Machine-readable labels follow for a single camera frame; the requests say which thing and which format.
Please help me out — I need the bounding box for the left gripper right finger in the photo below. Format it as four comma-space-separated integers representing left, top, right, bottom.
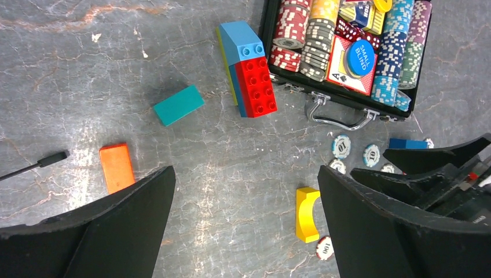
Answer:
318, 166, 490, 277

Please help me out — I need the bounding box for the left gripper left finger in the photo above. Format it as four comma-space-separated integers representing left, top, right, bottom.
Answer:
1, 166, 176, 277

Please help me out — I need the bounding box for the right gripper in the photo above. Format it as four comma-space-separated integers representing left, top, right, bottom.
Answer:
350, 133, 490, 226

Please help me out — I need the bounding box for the blue 10 poker chip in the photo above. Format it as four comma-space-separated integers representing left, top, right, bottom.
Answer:
332, 134, 351, 159
362, 144, 380, 167

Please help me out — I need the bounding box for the black poker chip case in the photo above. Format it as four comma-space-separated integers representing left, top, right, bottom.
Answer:
259, 1, 432, 130

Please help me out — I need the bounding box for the grey poker chip far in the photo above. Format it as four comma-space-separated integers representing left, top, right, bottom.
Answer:
424, 138, 435, 149

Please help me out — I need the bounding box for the blue grey lego block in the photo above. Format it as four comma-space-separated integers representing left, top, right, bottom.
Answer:
388, 138, 428, 149

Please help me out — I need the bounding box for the red poker chip near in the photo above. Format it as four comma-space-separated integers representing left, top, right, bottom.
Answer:
316, 236, 334, 261

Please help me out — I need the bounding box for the yellow arch block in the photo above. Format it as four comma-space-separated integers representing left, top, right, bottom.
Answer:
295, 187, 320, 243

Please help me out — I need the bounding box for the orange block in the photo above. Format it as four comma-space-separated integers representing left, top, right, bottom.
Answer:
99, 143, 135, 194

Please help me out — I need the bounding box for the white 1 poker chip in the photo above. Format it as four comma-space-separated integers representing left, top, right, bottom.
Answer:
329, 159, 347, 174

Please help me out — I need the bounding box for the green microphone on stand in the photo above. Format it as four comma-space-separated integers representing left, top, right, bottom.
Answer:
1, 150, 69, 181

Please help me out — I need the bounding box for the blue small blind button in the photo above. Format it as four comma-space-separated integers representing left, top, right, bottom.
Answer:
345, 39, 375, 79

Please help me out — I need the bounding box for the teal block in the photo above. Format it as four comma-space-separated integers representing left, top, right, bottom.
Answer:
153, 85, 204, 126

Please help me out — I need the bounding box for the yellow dealer button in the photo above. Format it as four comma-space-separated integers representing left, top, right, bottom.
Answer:
372, 0, 393, 13

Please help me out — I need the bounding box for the red blue lego block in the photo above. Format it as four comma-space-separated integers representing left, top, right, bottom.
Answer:
217, 21, 277, 118

